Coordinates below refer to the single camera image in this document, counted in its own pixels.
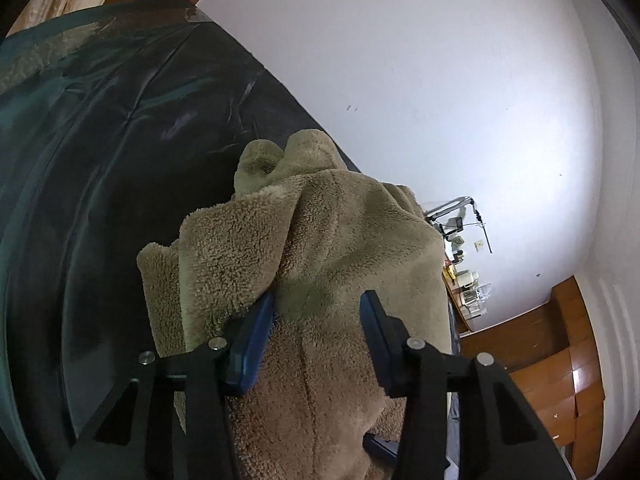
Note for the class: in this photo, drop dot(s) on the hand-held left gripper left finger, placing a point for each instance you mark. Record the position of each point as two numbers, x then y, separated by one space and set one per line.
255 340

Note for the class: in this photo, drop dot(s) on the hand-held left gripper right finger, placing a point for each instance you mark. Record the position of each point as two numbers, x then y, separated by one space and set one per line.
372 340

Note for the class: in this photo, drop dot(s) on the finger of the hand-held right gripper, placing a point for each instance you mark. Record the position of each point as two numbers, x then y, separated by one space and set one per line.
382 446

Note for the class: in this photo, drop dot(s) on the tan fleece garment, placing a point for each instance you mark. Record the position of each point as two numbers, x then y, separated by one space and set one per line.
325 235

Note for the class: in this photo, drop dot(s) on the row of small desk items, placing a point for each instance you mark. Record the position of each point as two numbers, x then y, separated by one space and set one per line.
467 285

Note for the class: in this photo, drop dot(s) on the dark green bed sheet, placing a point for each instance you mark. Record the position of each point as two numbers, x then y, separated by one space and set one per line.
100 160

